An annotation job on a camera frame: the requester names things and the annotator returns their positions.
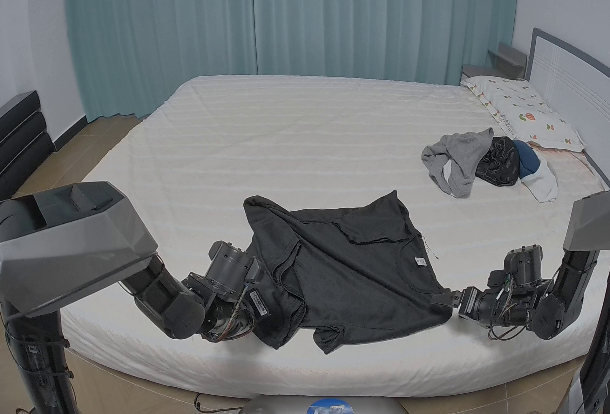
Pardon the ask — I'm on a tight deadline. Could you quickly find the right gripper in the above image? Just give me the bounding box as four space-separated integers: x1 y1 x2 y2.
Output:
451 287 490 321

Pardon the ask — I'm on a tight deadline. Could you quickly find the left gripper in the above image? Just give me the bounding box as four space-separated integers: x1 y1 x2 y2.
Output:
234 282 272 336

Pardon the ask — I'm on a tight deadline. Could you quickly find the black T-shirt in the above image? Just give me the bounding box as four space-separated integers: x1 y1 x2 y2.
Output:
243 190 453 355

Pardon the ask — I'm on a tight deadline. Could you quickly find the white garment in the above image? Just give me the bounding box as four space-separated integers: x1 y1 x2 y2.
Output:
520 159 558 203

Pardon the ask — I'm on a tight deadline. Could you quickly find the black printed garment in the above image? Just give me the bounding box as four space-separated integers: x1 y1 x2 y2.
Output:
475 136 520 187

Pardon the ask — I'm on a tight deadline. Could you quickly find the grey garment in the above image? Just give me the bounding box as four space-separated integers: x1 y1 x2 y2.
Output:
421 127 495 199

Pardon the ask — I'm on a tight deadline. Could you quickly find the dark blue garment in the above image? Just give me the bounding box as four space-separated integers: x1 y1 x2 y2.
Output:
512 140 541 179

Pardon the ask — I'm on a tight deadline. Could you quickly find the bed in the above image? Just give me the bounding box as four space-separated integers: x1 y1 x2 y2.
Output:
58 27 610 399

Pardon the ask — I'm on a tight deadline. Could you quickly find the white printed pillow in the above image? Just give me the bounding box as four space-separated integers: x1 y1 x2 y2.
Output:
460 75 587 152

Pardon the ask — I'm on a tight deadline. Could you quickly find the grey bedside table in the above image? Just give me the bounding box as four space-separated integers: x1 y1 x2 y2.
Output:
461 42 529 81

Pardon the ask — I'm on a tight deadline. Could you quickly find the black chest of drawers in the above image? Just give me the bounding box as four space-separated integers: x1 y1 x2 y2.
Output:
0 90 56 201

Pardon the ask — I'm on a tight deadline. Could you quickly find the blue-green curtain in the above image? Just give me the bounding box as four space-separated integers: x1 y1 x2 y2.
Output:
252 0 519 86
64 0 259 122

